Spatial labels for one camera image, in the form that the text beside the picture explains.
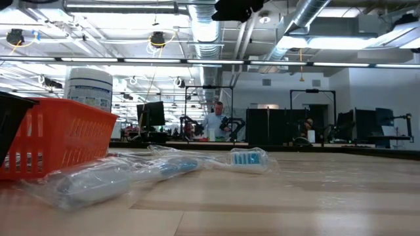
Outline long LED light bar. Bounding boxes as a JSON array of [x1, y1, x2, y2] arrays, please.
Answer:
[[0, 55, 420, 69]]

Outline person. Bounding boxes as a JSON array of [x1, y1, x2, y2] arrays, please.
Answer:
[[201, 101, 232, 142], [300, 117, 316, 140]]

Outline black partition panel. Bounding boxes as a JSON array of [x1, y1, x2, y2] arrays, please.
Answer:
[[245, 108, 309, 148]]

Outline black computer monitor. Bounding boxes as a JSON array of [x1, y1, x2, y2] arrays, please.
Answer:
[[136, 100, 166, 128]]

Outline white wipes canister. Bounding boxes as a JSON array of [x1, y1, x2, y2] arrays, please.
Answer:
[[63, 67, 114, 114]]

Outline dark monitor bank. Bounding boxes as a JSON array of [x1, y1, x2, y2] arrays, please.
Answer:
[[335, 107, 394, 145]]

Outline orange plastic basket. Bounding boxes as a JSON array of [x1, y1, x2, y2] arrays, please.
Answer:
[[0, 97, 119, 181]]

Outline silver ventilation duct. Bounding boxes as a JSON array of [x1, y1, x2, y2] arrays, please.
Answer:
[[262, 0, 332, 63], [186, 0, 224, 99]]

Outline ceiling cable reel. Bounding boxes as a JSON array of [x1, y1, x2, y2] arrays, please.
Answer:
[[5, 28, 37, 50], [148, 31, 177, 50]]

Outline yellow hanging cord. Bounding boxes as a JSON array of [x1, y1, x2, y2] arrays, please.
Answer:
[[297, 48, 305, 83]]

